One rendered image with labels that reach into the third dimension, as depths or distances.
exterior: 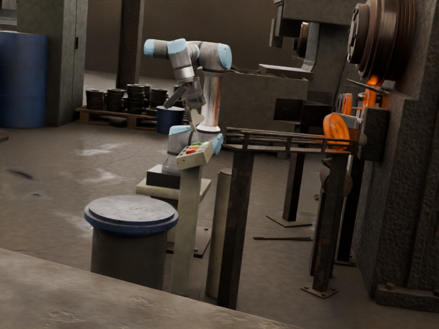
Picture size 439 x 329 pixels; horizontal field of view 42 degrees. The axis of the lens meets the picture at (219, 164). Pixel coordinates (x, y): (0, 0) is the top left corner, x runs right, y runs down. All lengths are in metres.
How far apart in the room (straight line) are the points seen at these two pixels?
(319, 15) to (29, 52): 2.68
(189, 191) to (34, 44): 3.66
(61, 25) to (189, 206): 3.79
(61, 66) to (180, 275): 3.79
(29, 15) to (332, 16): 2.86
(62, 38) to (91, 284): 5.46
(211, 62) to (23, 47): 3.17
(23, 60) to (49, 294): 5.30
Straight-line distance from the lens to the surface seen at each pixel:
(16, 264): 0.36
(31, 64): 5.62
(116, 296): 0.32
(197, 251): 2.75
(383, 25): 2.64
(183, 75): 2.21
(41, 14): 5.83
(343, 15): 5.47
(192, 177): 2.17
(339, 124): 2.38
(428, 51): 2.41
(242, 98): 5.19
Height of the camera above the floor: 1.03
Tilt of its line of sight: 13 degrees down
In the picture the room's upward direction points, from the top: 6 degrees clockwise
